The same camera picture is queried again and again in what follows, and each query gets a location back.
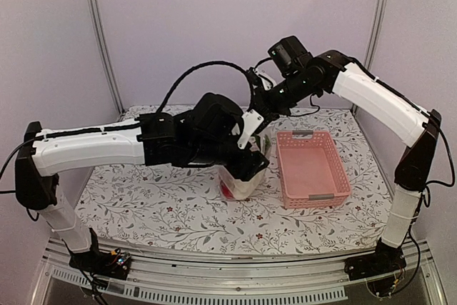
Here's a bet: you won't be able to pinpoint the aluminium frame post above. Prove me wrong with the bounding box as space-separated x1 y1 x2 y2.
364 0 388 70
87 0 125 114

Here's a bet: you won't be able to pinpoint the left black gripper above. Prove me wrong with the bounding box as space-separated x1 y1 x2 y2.
188 137 271 181

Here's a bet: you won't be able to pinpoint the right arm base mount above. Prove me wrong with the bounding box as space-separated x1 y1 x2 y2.
344 245 406 298

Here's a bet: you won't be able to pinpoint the red mushroom toy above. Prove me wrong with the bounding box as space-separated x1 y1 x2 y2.
220 181 234 199

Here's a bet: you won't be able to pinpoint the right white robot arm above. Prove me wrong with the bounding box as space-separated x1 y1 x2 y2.
243 43 441 274

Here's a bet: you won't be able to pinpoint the left aluminium frame post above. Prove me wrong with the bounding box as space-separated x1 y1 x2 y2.
87 0 125 114

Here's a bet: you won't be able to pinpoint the pink plastic basket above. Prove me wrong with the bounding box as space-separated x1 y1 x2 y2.
276 130 351 209

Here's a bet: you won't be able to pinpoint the front aluminium rail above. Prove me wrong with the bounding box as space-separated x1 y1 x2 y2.
30 236 447 305

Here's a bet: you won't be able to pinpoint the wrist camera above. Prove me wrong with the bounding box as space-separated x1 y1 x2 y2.
251 36 313 91
190 93 265 149

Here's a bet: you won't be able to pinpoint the right aluminium frame post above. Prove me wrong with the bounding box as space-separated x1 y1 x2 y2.
364 0 388 70

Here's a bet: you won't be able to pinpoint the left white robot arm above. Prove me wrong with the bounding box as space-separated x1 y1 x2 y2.
13 110 268 272

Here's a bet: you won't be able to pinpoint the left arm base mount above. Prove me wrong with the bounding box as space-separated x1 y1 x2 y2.
69 249 131 280

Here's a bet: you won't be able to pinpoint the clear zip top bag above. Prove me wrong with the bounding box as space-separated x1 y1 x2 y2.
217 132 274 201

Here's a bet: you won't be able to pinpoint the floral table mat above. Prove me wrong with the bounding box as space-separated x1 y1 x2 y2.
76 109 391 255

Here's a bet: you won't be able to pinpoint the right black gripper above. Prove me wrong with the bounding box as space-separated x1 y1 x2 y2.
251 69 320 120

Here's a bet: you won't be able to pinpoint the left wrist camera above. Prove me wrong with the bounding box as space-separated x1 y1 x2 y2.
190 93 265 149

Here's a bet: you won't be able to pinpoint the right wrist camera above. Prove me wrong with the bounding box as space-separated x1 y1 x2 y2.
251 36 313 91

